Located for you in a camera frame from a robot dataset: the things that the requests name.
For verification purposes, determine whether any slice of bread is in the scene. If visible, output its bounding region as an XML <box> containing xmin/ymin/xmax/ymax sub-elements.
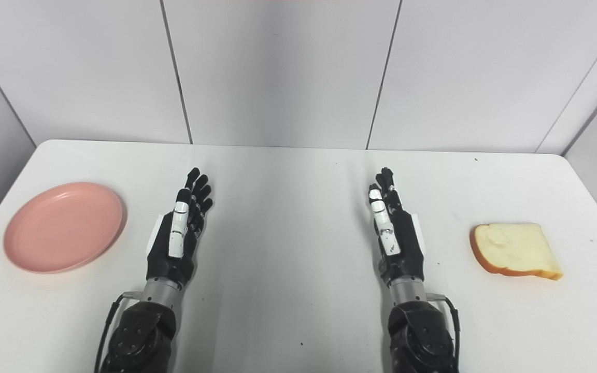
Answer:
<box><xmin>470</xmin><ymin>223</ymin><xmax>563</xmax><ymax>281</ymax></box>

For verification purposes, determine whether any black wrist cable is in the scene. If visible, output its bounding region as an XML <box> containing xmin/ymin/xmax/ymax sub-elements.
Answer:
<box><xmin>427</xmin><ymin>293</ymin><xmax>461</xmax><ymax>366</ymax></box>
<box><xmin>94</xmin><ymin>291</ymin><xmax>141</xmax><ymax>373</ymax></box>

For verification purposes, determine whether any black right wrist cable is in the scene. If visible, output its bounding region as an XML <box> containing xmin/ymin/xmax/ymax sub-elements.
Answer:
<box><xmin>427</xmin><ymin>293</ymin><xmax>461</xmax><ymax>366</ymax></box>

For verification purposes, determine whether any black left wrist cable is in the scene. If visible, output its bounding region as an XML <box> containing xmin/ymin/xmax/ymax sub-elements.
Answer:
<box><xmin>94</xmin><ymin>291</ymin><xmax>141</xmax><ymax>373</ymax></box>

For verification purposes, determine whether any pink round plate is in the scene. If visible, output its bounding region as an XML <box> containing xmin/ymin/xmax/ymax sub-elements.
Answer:
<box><xmin>3</xmin><ymin>182</ymin><xmax>124</xmax><ymax>274</ymax></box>

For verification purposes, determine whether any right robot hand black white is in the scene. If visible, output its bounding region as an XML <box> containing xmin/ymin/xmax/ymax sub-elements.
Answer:
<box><xmin>367</xmin><ymin>167</ymin><xmax>427</xmax><ymax>286</ymax></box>

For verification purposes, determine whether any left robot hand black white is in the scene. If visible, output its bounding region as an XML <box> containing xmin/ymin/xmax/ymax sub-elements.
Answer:
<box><xmin>146</xmin><ymin>167</ymin><xmax>214</xmax><ymax>287</ymax></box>

